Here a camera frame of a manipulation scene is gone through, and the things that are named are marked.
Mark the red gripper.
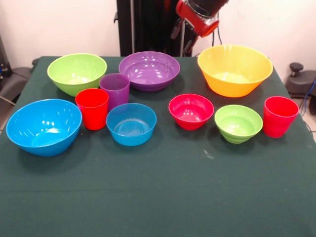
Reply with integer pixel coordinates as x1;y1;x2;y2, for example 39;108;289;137
170;0;220;54

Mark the purple bowl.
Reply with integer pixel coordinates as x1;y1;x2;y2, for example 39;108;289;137
118;51;181;93

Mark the large yellow bowl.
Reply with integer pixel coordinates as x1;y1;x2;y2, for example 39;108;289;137
197;44;274;98

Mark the small pink bowl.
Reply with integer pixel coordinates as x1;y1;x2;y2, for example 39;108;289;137
168;93;215;131

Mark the purple cup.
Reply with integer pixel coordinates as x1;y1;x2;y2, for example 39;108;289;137
99;73;130;112

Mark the small green bowl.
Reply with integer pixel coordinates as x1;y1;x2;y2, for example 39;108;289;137
214;104;264;144

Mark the small blue bowl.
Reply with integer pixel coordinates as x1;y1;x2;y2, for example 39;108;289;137
106;103;158;147

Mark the large green bowl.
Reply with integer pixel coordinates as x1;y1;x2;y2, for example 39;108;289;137
47;53;108;97

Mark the black knob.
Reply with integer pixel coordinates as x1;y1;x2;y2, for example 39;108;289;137
289;62;304;78

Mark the red cup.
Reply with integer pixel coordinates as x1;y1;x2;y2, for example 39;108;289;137
263;96;300;138
75;88;109;131

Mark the grey stand base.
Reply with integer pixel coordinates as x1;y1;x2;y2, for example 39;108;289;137
0;66;33;104
286;70;316;99

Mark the dark green tablecloth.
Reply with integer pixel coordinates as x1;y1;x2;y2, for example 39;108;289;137
0;56;316;237

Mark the large blue bowl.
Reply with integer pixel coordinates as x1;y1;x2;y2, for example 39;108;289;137
5;99;82;157

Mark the black equipment box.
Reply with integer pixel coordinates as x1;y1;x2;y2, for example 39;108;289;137
0;34;12;80

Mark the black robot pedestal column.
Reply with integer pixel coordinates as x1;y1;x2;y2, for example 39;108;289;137
114;0;199;57

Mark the black wall cable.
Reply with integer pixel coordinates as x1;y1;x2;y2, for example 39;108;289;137
212;13;223;46

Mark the blue cable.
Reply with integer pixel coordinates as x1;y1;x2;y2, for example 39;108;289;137
302;78;316;114

